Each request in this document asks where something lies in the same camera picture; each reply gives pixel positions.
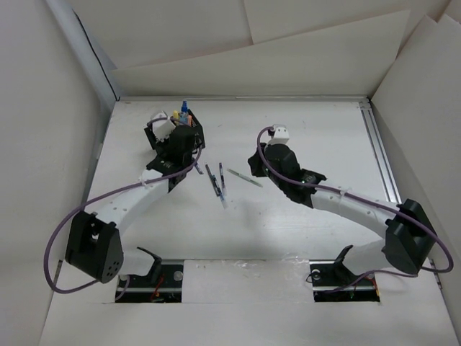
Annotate aluminium rail back edge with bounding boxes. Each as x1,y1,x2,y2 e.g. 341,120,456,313
120,94,368,102

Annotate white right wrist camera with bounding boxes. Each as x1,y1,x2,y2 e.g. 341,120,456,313
268,124,290,145

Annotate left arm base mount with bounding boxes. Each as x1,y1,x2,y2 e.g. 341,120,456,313
115,247,184,303

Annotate aluminium rail right side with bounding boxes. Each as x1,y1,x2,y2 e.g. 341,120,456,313
359,98,401,203

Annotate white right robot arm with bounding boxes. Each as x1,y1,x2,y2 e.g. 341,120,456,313
248,143,435,284

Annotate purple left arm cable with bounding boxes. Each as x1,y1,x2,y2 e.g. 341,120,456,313
42,115,202,300

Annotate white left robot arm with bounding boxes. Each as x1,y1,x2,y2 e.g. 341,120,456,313
65,121,205,286

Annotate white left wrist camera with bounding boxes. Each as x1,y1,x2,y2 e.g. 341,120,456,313
147,111,176,141

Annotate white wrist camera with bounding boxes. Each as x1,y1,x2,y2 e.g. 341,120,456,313
147,111,176,141
268,124,290,145

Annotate green thin pen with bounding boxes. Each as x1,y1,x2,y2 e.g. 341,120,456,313
226,168,263,188

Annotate blue clear gel pen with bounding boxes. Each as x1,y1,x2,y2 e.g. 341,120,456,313
213,176,228,209

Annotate black slotted organizer box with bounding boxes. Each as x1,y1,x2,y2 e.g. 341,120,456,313
144,109,205,154

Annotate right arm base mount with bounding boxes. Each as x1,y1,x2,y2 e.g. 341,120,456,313
305,245,380,303

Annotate dark blue clip pen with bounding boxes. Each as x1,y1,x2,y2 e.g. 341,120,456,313
205,164,221,197

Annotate clear blue spray bottle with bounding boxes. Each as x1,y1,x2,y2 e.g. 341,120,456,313
181,99,192,125

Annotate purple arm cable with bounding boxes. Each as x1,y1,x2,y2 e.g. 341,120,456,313
256,125,455,293
42,115,202,300

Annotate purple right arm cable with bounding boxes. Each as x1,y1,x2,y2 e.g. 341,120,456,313
256,125,455,293

